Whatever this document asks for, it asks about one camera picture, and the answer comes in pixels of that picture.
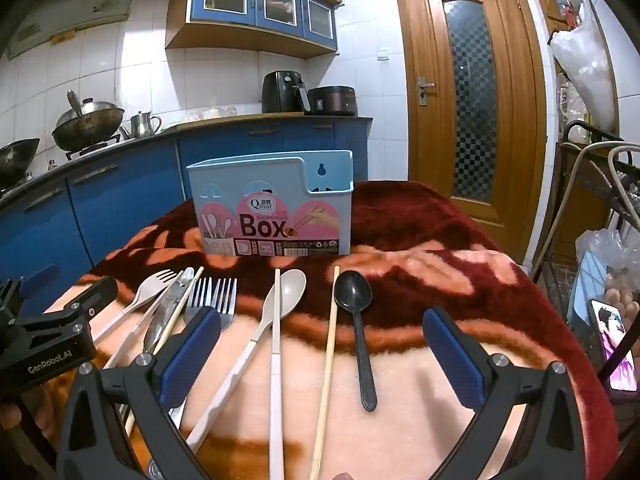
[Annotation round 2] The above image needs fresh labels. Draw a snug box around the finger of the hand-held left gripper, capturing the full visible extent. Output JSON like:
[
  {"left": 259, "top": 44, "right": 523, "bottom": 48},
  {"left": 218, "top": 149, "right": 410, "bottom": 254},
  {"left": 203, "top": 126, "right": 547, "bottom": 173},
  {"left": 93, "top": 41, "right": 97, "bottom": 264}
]
[
  {"left": 0, "top": 262, "right": 59, "bottom": 328},
  {"left": 14, "top": 276, "right": 119, "bottom": 334}
]

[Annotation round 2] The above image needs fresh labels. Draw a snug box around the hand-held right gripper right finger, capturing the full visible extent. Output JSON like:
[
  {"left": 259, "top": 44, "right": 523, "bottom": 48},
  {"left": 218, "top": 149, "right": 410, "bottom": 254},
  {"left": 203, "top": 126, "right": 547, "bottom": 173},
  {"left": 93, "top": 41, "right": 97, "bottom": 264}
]
[{"left": 422, "top": 308, "right": 586, "bottom": 480}]

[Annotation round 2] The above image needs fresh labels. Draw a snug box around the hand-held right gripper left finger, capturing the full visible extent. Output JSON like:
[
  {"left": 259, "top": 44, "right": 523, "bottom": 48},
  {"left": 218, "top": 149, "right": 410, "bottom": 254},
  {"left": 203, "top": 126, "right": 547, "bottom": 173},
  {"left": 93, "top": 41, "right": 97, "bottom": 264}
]
[{"left": 56, "top": 306, "right": 222, "bottom": 480}]

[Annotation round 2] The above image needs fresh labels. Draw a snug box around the metal table knife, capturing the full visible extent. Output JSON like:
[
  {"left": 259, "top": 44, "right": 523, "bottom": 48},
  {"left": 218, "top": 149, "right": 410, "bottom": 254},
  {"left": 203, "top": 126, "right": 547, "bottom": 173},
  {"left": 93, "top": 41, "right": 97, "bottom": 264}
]
[{"left": 142, "top": 267, "right": 195, "bottom": 356}]

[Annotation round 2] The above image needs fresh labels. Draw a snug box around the beige plastic fork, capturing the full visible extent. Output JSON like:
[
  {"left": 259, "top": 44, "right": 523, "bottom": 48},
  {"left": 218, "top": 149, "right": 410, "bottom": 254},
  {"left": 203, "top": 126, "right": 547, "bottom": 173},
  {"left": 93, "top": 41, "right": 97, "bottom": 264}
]
[{"left": 92, "top": 269, "right": 179, "bottom": 348}]

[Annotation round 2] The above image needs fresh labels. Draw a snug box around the beige and white chopstick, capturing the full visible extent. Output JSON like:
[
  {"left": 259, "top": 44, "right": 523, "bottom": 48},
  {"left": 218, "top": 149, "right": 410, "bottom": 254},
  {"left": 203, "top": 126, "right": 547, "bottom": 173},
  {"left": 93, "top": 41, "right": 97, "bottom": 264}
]
[{"left": 268, "top": 268, "right": 285, "bottom": 480}]

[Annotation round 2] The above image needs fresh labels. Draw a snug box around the beige spoon with white handle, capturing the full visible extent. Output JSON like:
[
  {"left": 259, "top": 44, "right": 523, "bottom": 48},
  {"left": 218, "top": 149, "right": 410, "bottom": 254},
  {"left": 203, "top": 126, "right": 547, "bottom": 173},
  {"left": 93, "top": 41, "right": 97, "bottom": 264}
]
[{"left": 184, "top": 269, "right": 307, "bottom": 456}]

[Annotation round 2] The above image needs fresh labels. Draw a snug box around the black plastic spoon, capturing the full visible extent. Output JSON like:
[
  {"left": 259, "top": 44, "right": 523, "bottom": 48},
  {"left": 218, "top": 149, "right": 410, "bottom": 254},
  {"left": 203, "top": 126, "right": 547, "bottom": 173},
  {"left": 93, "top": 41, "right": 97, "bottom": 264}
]
[{"left": 334, "top": 270, "right": 378, "bottom": 412}]

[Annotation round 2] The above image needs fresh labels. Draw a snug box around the wooden chopstick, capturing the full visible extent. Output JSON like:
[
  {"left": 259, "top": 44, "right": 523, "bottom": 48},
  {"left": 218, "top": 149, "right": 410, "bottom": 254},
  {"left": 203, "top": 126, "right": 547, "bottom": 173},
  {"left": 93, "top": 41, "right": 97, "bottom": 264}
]
[
  {"left": 124, "top": 266, "right": 205, "bottom": 436},
  {"left": 307, "top": 265, "right": 342, "bottom": 480}
]

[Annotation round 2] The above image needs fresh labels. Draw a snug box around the light blue utensil holder box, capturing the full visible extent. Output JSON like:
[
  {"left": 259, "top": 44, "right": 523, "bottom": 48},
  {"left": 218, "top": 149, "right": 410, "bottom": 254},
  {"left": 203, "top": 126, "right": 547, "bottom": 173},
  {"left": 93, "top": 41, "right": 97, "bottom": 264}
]
[{"left": 186, "top": 150, "right": 355, "bottom": 257}]

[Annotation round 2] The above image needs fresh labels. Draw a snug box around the red floral blanket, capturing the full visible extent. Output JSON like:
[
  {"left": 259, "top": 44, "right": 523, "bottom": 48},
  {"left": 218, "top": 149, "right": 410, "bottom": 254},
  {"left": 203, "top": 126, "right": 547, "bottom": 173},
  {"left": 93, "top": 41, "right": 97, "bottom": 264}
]
[{"left": 45, "top": 180, "right": 621, "bottom": 480}]

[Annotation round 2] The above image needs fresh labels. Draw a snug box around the blue kitchen counter cabinet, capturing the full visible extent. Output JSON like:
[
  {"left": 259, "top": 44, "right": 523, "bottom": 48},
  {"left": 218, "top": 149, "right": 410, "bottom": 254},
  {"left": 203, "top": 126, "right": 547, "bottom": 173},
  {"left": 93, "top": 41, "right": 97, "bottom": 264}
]
[{"left": 0, "top": 116, "right": 373, "bottom": 316}]

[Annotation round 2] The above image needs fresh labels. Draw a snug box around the black wok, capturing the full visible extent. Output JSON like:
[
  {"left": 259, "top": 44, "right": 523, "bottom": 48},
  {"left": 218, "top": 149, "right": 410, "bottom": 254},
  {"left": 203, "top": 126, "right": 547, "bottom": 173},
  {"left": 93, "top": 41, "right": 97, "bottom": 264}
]
[
  {"left": 51, "top": 107, "right": 126, "bottom": 152},
  {"left": 0, "top": 137, "right": 41, "bottom": 188}
]

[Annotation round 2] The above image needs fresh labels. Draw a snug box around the gas stove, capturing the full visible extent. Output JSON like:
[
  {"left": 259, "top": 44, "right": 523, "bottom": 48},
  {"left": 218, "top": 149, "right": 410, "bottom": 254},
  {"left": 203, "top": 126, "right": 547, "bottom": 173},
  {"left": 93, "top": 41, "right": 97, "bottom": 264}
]
[{"left": 65, "top": 134, "right": 123, "bottom": 161}]

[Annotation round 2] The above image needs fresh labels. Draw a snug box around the smartphone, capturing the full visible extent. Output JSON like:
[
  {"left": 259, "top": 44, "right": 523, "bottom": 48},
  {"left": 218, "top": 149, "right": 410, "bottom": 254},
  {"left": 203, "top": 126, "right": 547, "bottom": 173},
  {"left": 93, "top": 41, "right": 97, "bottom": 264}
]
[{"left": 587, "top": 297, "right": 640, "bottom": 393}]

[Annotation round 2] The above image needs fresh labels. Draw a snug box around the metal kettle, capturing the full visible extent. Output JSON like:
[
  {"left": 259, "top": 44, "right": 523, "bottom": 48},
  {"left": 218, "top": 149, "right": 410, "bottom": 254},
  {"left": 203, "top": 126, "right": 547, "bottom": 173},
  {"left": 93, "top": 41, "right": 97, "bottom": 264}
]
[{"left": 120, "top": 111, "right": 162, "bottom": 139}]

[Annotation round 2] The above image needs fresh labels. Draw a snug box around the metal wok lid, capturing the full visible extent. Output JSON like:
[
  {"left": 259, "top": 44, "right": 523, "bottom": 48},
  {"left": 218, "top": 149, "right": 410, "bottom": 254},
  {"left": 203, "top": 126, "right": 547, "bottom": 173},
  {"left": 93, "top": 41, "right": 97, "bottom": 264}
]
[{"left": 54, "top": 90, "right": 122, "bottom": 128}]

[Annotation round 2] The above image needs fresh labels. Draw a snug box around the crinkled clear plastic bag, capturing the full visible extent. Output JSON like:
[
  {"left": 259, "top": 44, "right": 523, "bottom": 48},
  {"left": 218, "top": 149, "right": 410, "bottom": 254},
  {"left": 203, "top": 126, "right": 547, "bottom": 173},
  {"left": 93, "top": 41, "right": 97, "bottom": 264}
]
[{"left": 575, "top": 227, "right": 640, "bottom": 291}]

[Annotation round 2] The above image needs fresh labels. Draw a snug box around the wooden door with glass pane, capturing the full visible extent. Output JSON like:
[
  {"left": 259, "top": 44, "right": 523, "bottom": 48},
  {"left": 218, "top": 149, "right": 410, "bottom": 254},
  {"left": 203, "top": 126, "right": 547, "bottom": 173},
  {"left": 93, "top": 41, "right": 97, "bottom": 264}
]
[{"left": 391, "top": 0, "right": 548, "bottom": 266}]

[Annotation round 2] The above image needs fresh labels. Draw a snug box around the black metal rack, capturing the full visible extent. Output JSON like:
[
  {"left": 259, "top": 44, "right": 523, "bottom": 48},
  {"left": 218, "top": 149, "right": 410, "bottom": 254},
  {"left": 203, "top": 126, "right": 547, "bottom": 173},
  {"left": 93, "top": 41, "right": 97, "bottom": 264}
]
[{"left": 530, "top": 120, "right": 640, "bottom": 411}]

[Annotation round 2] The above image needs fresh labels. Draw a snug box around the black air fryer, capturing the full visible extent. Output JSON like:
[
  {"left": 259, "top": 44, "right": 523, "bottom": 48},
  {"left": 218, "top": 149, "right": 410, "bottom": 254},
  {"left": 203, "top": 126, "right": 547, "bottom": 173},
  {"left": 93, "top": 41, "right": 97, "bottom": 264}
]
[{"left": 261, "top": 71, "right": 312, "bottom": 115}]

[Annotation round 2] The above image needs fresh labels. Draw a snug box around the range hood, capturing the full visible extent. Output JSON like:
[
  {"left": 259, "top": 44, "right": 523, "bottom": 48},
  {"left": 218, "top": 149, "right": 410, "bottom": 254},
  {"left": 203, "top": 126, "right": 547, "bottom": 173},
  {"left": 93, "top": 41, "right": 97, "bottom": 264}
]
[{"left": 5, "top": 0, "right": 166, "bottom": 58}]

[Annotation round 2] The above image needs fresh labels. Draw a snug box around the black rice cooker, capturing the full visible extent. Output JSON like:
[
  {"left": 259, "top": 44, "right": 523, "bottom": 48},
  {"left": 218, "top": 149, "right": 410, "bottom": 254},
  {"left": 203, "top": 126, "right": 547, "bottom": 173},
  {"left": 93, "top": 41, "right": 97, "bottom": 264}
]
[{"left": 306, "top": 85, "right": 357, "bottom": 117}]

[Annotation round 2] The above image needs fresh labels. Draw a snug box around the white hanging plastic bag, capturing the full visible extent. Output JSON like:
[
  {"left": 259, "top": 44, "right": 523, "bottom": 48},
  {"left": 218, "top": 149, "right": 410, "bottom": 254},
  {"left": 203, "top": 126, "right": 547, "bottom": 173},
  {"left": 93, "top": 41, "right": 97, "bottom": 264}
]
[{"left": 550, "top": 10, "right": 618, "bottom": 131}]

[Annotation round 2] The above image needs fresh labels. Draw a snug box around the white hose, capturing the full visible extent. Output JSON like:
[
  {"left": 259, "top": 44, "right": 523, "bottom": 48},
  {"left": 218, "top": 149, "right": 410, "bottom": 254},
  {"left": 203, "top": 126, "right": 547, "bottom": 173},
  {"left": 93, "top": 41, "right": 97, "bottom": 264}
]
[{"left": 545, "top": 145, "right": 640, "bottom": 261}]

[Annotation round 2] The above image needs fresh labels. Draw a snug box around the metal door handle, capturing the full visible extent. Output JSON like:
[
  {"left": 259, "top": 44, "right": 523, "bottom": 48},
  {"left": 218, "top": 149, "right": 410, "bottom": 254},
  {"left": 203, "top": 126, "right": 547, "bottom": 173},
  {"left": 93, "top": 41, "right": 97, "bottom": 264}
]
[{"left": 416, "top": 77, "right": 437, "bottom": 107}]

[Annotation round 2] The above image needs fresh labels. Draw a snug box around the blue wall cabinet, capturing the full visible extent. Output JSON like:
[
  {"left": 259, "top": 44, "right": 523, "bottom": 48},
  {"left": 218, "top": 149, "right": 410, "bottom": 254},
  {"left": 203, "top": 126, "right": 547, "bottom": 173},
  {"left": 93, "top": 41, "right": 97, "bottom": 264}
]
[{"left": 165, "top": 0, "right": 343, "bottom": 58}]

